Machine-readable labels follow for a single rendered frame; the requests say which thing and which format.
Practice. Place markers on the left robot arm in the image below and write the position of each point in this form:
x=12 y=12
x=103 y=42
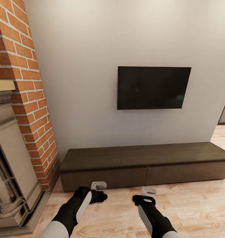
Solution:
x=70 y=213

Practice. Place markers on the wall mounted tv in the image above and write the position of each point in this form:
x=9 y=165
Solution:
x=145 y=87

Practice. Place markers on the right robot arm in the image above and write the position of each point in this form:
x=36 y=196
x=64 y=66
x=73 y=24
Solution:
x=157 y=225

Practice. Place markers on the wood fireplace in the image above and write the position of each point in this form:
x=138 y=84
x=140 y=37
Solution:
x=22 y=200

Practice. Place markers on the cabinet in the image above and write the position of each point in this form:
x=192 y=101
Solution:
x=132 y=166

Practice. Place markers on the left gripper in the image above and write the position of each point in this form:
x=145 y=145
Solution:
x=99 y=197

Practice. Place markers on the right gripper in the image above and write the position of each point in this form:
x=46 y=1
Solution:
x=137 y=199

